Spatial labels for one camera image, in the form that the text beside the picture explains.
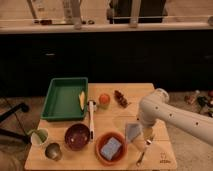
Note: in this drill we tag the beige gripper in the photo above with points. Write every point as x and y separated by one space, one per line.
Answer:
144 139

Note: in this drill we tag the grey blue towel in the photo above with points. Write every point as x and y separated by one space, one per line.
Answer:
132 130

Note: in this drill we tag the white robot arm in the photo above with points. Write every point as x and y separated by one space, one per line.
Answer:
154 106

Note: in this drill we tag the small metal cup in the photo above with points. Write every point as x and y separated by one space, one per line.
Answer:
53 151

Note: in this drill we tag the silver fork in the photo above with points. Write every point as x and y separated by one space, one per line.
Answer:
144 153

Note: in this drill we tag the orange terracotta bowl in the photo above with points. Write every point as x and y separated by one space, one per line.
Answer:
102 140

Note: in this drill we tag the blue sponge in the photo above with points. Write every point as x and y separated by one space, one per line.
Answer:
110 148

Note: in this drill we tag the brown pine cone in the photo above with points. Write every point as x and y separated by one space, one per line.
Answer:
120 99

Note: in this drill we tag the orange ball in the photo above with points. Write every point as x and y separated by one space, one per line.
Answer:
104 99

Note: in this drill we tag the purple bowl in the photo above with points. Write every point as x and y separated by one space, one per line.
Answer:
77 136

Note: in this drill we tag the yellow banana piece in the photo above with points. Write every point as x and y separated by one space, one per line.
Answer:
82 100

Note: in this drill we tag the green plastic tray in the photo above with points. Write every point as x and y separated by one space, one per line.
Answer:
62 101

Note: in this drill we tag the white green mug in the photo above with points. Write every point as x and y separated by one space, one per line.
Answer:
38 137

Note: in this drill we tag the black office chair base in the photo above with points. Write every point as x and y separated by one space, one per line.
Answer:
10 124

